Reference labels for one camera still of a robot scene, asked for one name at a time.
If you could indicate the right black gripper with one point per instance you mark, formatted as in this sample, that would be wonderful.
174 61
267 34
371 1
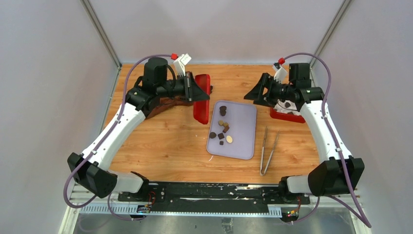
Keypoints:
256 93

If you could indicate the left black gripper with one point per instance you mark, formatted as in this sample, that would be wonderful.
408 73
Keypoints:
192 91

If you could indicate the red box lid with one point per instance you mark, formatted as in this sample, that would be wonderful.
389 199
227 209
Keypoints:
202 97

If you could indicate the red box with white liners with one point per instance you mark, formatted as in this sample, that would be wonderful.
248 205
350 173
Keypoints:
280 112

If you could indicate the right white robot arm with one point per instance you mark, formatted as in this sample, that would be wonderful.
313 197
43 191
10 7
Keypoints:
338 172

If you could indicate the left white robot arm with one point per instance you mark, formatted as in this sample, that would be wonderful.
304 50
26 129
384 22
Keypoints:
91 168

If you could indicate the dark round chocolate left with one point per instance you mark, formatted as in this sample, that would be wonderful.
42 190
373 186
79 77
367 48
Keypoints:
212 135

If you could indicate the dark ridged chocolate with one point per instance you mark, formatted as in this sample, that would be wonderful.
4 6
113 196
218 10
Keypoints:
221 136

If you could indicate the white oval chocolate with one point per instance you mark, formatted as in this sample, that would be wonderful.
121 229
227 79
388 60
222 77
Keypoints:
229 139

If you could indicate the brown cloth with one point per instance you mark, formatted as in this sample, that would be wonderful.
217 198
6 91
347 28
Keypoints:
166 104

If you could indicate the lavender tray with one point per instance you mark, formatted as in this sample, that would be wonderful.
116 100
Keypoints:
242 120

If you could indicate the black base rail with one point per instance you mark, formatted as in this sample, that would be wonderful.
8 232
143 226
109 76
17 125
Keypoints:
212 198

